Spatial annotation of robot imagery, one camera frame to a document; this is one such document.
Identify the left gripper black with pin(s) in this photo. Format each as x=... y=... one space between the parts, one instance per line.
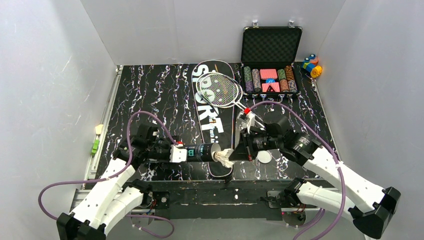
x=168 y=153

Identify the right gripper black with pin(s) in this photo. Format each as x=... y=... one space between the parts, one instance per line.
x=247 y=145

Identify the clear round tube lid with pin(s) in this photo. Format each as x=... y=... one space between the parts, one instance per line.
x=265 y=157

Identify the white shuttlecock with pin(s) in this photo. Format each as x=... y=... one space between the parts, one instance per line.
x=223 y=157

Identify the black shuttlecock tube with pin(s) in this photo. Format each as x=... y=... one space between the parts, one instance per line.
x=203 y=152

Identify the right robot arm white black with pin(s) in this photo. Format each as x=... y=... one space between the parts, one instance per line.
x=369 y=206

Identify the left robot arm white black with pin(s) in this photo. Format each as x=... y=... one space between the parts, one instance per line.
x=112 y=199

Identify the white badminton racket upper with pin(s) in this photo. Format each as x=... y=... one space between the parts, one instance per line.
x=222 y=87

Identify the white badminton racket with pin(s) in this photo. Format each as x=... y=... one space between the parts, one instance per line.
x=212 y=94
x=222 y=87

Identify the white badminton racket lower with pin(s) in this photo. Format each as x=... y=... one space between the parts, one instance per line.
x=212 y=94

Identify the green small block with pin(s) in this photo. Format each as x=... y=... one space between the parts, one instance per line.
x=95 y=147

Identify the beige small block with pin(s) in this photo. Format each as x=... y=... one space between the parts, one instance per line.
x=99 y=129

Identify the poker chip row far left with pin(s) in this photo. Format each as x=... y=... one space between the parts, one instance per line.
x=248 y=79

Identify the poker chip row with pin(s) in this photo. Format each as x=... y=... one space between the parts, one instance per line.
x=290 y=79
x=256 y=80
x=282 y=79
x=248 y=79

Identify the pink playing card deck lower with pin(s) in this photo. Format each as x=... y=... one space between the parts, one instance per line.
x=270 y=87

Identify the pink playing card deck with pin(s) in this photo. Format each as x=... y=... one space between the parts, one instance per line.
x=268 y=73
x=270 y=87

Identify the poker chip row right inner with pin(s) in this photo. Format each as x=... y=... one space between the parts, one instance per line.
x=282 y=79

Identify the blue dealer button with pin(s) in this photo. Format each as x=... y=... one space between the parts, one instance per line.
x=270 y=80

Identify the black racket bag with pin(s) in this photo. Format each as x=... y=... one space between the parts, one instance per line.
x=217 y=125

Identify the poker chip row far right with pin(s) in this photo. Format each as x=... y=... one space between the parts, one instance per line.
x=290 y=79

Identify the pink playing card deck upper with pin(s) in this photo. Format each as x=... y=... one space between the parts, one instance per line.
x=268 y=73

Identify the black poker chip case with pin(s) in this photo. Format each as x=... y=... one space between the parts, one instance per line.
x=269 y=47

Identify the colourful toy block train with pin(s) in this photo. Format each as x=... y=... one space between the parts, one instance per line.
x=311 y=65

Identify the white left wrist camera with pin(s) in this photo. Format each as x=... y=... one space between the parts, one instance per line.
x=178 y=154

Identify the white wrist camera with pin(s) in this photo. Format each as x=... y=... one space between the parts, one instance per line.
x=178 y=154
x=246 y=119

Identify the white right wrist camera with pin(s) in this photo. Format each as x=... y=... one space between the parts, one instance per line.
x=246 y=119

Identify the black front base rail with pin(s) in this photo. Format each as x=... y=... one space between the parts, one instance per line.
x=218 y=199

